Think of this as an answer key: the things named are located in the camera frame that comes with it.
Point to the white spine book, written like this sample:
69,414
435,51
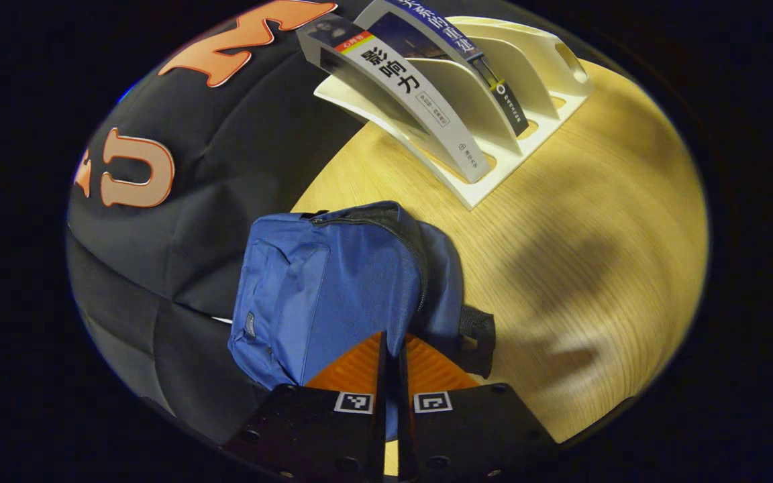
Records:
413,87

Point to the black backdrop cloth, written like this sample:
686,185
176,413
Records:
212,154

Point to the blue schoolbag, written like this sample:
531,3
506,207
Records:
333,282

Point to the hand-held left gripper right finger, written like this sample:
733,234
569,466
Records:
474,436

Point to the white bookshelf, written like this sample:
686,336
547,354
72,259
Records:
547,54

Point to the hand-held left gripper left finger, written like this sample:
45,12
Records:
319,436

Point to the dark blue cover book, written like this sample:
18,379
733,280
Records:
440,33

